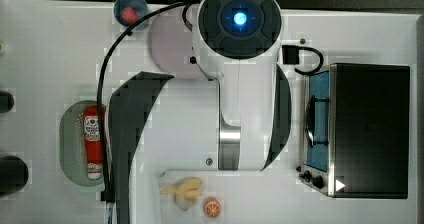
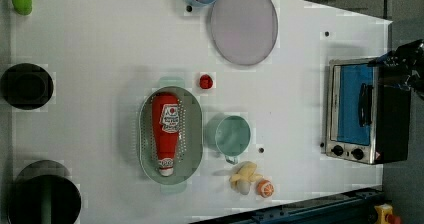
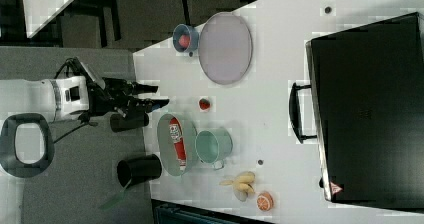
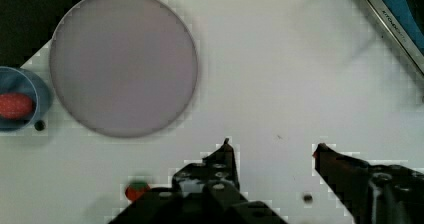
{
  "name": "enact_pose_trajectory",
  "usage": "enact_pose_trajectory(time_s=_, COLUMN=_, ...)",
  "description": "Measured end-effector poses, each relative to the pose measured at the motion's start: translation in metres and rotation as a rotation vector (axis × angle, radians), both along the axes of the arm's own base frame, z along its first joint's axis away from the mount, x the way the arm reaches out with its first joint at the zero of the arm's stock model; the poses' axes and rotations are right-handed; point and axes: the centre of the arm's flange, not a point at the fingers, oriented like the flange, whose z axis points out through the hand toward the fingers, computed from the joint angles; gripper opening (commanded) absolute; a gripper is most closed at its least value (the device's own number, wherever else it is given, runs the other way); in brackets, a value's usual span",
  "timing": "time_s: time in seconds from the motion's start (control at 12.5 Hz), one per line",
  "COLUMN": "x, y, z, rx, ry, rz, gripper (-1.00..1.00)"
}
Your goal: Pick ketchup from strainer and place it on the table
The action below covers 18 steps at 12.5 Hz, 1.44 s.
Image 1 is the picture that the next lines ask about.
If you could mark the green oval strainer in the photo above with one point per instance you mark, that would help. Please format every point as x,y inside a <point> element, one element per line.
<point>72,155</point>

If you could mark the lilac round plate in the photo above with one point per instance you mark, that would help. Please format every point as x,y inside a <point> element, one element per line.
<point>170,45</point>

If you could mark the red plush strawberry in bowl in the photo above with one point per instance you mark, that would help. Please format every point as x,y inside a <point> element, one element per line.
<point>129,16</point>

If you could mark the red plush ketchup bottle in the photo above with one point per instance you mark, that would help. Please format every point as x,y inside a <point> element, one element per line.
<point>92,142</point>

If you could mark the black cylinder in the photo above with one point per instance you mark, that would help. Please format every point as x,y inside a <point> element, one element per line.
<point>14,175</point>
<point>6,102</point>

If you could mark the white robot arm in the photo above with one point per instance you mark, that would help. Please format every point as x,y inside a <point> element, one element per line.
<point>236,117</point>

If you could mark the black toaster oven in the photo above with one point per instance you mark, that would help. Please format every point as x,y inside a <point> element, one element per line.
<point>356,131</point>

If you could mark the black cylinder upper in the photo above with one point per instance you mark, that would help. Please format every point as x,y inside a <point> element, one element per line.
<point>6,102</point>

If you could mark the blue bowl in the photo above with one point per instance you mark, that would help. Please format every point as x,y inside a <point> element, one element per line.
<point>140,6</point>

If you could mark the plush orange slice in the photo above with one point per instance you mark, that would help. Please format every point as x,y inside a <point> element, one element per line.
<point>212,207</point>

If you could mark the black cylinder lower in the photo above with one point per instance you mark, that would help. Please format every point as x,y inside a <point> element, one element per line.
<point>14,175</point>

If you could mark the plush banana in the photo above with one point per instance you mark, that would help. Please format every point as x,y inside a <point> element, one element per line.
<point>186,193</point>

